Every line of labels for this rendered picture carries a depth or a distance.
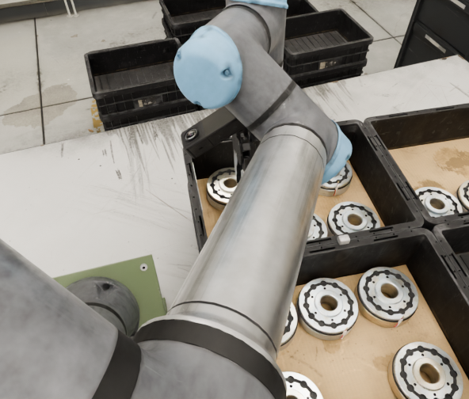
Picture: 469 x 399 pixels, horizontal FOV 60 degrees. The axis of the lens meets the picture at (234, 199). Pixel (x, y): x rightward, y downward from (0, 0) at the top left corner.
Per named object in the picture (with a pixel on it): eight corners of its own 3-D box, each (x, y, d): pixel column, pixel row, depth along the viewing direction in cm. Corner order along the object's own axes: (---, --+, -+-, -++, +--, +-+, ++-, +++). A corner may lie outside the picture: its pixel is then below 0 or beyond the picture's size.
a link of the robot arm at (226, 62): (272, 109, 41) (306, 62, 48) (188, 25, 38) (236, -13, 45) (229, 146, 47) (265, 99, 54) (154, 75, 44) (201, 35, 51)
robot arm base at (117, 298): (77, 374, 72) (66, 408, 63) (33, 303, 70) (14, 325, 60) (154, 332, 74) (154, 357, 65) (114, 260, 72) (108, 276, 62)
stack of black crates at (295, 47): (280, 137, 202) (291, 55, 168) (258, 102, 220) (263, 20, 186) (352, 120, 211) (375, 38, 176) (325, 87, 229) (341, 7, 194)
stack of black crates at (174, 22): (181, 106, 218) (172, 25, 183) (169, 75, 236) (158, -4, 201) (252, 91, 226) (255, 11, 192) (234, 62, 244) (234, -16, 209)
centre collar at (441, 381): (423, 396, 61) (424, 394, 60) (405, 362, 64) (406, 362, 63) (451, 385, 62) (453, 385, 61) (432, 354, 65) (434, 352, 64)
